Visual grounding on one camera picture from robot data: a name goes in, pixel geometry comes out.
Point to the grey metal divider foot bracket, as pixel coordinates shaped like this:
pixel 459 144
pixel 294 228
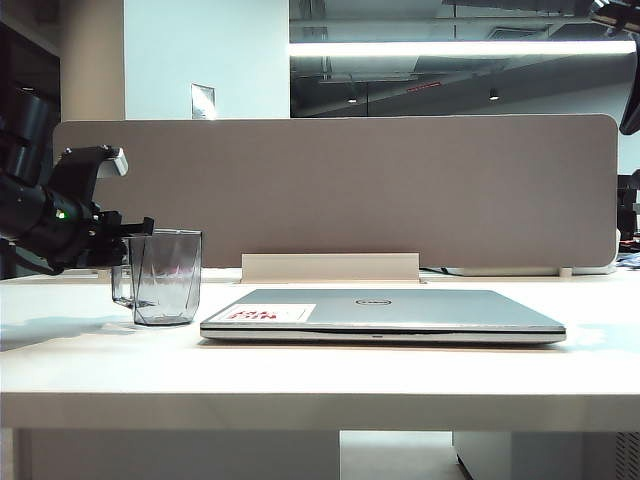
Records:
pixel 500 271

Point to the transparent grey octagonal water cup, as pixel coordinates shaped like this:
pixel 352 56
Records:
pixel 165 290

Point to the beige fabric desk divider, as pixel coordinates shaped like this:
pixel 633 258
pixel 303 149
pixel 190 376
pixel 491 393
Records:
pixel 350 200

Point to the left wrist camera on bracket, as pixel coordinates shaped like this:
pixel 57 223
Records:
pixel 75 170

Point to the ceiling air vent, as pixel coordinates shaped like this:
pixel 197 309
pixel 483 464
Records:
pixel 520 32

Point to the small ceiling spot lamp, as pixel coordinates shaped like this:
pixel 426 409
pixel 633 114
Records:
pixel 494 95

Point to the red ceiling sign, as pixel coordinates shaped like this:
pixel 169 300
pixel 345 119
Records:
pixel 425 87

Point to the dark office chair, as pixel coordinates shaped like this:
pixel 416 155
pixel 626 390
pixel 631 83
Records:
pixel 630 200

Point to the silver Dell laptop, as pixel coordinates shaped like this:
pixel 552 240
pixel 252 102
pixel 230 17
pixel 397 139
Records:
pixel 400 312

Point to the blue checkered cloth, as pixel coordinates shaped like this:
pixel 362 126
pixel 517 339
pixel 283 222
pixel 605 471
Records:
pixel 630 260

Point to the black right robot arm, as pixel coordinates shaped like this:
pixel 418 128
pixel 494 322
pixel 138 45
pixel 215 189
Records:
pixel 631 100

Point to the white wall poster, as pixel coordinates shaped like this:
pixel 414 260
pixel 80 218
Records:
pixel 202 102

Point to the white red Nice Try sticker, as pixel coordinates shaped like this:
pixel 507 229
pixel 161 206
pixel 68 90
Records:
pixel 272 313

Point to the beige desk support panel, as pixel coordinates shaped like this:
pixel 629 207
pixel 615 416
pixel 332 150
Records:
pixel 175 457

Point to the long ceiling light strip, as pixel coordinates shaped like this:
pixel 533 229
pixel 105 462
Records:
pixel 450 48

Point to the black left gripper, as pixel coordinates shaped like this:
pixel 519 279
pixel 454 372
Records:
pixel 100 240

